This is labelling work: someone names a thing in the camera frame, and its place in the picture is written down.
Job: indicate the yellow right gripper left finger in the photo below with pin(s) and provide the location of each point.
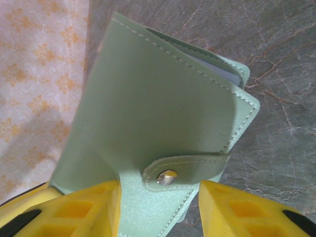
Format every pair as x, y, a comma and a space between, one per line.
74, 212

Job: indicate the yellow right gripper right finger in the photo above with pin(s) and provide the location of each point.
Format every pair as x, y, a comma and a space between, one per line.
247, 217

